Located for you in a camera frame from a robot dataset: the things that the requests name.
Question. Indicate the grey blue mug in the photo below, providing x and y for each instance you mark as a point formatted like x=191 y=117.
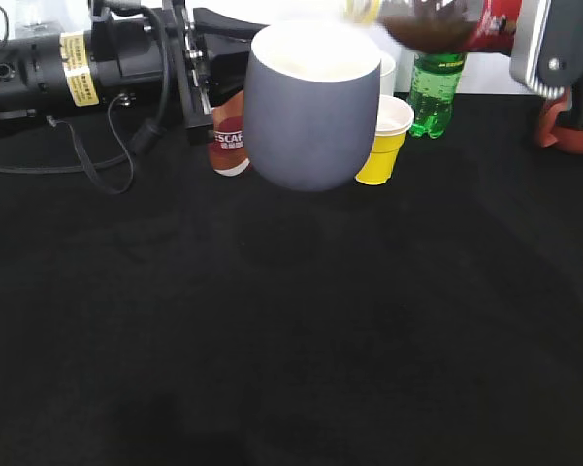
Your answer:
x=311 y=97

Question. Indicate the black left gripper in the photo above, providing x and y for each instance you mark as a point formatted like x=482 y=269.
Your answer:
x=208 y=51

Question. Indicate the white mug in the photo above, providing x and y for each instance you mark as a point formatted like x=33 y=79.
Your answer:
x=388 y=71

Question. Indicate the Nescafe coffee bottle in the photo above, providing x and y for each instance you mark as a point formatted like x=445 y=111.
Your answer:
x=227 y=153

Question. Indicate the red brown mug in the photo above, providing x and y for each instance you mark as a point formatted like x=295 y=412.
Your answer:
x=550 y=133

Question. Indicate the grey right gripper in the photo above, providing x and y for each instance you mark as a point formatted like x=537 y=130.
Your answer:
x=547 y=53

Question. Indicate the green Sprite bottle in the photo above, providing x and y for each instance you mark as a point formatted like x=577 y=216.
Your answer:
x=434 y=82

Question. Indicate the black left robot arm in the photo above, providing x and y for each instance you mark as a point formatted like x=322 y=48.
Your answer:
x=126 y=53

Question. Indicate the cola bottle red label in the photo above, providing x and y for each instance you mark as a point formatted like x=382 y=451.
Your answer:
x=442 y=26

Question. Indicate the yellow paper cup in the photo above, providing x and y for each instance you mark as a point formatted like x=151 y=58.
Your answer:
x=394 y=118

